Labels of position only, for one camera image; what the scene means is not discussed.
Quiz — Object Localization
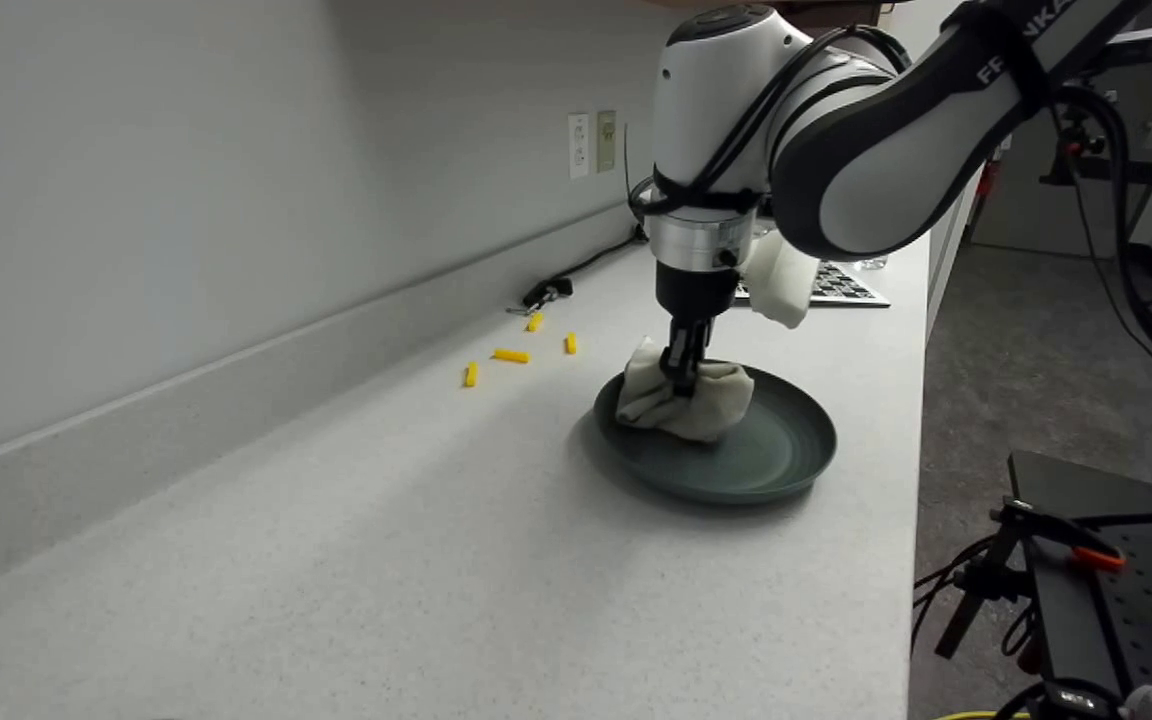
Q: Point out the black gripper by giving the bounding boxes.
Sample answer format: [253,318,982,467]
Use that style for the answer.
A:
[650,259,749,396]

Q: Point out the cream white towel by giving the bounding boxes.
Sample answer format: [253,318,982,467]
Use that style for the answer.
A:
[611,341,758,448]

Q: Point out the black and white checkered board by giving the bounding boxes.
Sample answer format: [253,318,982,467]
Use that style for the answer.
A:
[809,257,897,311]

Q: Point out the orange black clamp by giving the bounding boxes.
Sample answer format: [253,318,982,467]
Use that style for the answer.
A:
[991,496,1131,576]

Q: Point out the black optical breadboard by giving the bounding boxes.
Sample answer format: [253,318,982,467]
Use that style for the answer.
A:
[1004,448,1152,705]

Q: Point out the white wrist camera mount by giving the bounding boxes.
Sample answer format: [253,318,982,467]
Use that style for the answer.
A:
[735,227,825,332]

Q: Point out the black power cable with plug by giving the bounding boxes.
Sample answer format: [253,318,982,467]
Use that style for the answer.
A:
[514,222,647,315]

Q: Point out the beige wall outlet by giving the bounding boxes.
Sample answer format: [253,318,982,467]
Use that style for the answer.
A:
[591,107,620,176]

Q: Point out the white wall outlet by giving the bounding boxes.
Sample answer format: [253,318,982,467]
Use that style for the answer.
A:
[563,110,597,182]

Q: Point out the black cable bundle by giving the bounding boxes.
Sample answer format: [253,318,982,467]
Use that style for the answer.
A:
[908,524,1048,720]

